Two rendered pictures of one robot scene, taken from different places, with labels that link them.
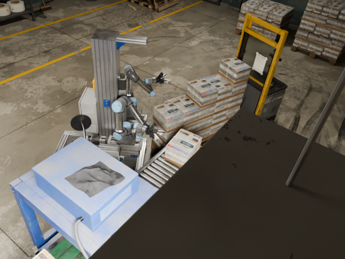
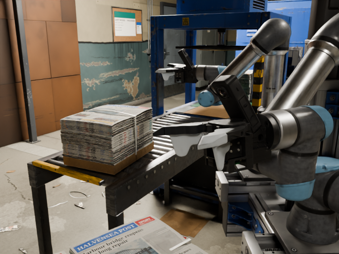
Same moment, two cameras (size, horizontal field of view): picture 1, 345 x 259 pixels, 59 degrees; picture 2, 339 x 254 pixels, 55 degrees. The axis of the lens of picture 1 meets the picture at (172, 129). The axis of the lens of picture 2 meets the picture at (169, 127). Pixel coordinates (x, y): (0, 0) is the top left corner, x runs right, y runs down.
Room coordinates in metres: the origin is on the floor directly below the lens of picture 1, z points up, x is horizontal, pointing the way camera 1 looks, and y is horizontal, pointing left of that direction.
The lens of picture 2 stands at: (4.17, 0.12, 1.39)
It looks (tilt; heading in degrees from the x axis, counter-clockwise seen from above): 16 degrees down; 179
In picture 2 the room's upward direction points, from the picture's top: straight up
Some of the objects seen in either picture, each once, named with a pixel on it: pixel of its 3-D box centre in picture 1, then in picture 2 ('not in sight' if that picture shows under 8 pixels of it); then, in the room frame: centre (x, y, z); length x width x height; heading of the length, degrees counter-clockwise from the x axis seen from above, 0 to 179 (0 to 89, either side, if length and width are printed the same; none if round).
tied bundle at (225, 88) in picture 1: (216, 88); not in sight; (4.00, -0.60, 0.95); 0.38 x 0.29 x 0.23; 38
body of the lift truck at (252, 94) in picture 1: (256, 98); not in sight; (4.69, -1.45, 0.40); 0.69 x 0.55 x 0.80; 39
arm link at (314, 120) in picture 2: (148, 81); (301, 126); (3.54, 0.40, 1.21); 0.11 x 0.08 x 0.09; 117
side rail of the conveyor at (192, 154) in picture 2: (146, 168); (188, 153); (2.41, 0.25, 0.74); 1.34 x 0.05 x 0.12; 148
